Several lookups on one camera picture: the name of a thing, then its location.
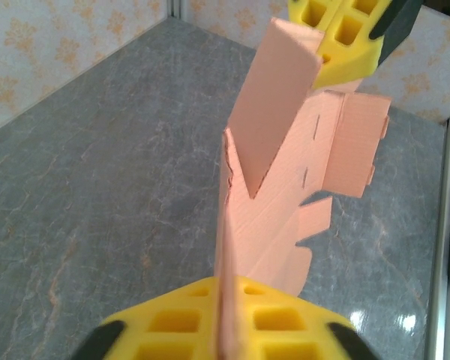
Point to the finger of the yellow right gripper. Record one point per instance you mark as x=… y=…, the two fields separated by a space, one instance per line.
x=311 y=11
x=352 y=41

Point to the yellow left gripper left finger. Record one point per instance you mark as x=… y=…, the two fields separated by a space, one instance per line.
x=172 y=322

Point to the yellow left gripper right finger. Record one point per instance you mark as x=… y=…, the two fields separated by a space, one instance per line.
x=285 y=326

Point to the aluminium mounting beam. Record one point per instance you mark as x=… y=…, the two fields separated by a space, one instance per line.
x=444 y=225

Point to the aluminium frame post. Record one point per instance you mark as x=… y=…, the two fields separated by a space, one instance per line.
x=179 y=7

